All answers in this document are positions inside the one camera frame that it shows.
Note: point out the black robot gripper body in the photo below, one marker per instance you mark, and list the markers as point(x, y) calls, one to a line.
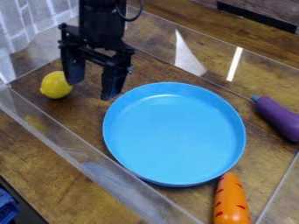
point(100, 30)

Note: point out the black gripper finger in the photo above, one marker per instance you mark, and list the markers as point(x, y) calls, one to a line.
point(73, 64)
point(112, 80)

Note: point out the yellow lemon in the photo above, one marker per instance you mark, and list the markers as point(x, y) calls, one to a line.
point(55, 87)

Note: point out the blue round tray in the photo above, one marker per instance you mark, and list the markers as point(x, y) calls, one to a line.
point(174, 133)

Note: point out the purple toy eggplant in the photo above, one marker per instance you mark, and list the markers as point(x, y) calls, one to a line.
point(283, 119)

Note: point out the blue plastic object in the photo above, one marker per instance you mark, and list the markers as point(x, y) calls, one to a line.
point(8, 207)

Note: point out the orange toy carrot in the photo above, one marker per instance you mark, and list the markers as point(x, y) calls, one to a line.
point(231, 205)

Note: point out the clear acrylic enclosure wall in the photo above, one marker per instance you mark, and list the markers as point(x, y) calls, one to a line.
point(53, 159)

